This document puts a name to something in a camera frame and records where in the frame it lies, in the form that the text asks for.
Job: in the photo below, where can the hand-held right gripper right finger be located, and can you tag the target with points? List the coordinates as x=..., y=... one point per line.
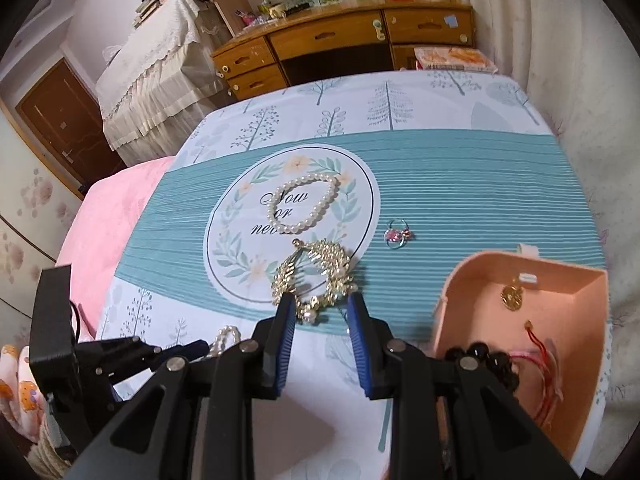
x=359, y=345

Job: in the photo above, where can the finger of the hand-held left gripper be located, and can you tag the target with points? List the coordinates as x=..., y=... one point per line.
x=120, y=357
x=192, y=349

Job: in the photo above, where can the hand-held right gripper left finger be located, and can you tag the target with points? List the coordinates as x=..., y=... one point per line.
x=286, y=345

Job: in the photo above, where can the peach jewelry box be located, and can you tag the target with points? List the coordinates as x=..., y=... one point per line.
x=480, y=300

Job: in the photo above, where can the gold flower brooch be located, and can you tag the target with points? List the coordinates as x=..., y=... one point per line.
x=512, y=297

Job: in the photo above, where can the person's left forearm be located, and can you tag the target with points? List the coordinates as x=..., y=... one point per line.
x=45, y=440

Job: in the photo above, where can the pink blanket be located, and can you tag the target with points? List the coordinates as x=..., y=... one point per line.
x=110, y=220

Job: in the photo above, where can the tree print bedsheet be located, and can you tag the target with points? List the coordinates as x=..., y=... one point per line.
x=450, y=175

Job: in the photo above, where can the brown wooden door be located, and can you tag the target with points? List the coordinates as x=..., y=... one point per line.
x=55, y=115

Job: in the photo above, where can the white lace cover cloth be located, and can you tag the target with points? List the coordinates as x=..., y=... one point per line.
x=150, y=70

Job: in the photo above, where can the stack of magazines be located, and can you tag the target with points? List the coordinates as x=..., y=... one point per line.
x=450, y=57

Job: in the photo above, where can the wooden desk with drawers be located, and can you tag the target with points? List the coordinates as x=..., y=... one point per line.
x=325, y=35

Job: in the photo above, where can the pen holder with pens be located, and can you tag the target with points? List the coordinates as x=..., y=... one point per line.
x=246, y=17

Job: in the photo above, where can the pile of books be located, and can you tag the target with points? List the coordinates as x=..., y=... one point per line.
x=160, y=2

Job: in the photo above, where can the yellow green mug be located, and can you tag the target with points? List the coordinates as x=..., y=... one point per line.
x=270, y=10

